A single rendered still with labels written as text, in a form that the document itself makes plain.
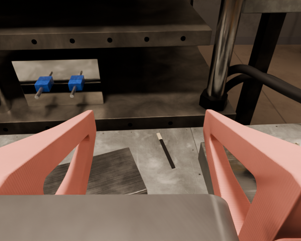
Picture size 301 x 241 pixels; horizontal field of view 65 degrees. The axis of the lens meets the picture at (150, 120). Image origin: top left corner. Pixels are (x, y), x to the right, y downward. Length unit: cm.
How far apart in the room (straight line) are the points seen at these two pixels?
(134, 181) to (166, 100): 49
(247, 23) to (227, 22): 308
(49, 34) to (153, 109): 40
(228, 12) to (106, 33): 36
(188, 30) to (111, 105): 36
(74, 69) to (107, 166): 43
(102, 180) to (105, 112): 42
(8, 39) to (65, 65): 18
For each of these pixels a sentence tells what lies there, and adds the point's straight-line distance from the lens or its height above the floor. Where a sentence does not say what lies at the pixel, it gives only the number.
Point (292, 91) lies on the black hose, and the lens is 80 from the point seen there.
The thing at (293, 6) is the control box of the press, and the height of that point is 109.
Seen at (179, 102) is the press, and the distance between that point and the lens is 88.
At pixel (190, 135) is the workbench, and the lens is 72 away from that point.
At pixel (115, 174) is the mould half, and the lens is 47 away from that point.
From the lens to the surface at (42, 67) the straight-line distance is 86.
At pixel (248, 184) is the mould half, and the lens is 46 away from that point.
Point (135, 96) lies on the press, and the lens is 91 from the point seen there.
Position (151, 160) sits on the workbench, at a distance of 64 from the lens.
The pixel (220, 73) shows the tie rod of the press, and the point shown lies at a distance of 80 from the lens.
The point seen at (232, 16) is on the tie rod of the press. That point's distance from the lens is 74.
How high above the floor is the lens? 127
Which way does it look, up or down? 38 degrees down
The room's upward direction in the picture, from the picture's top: straight up
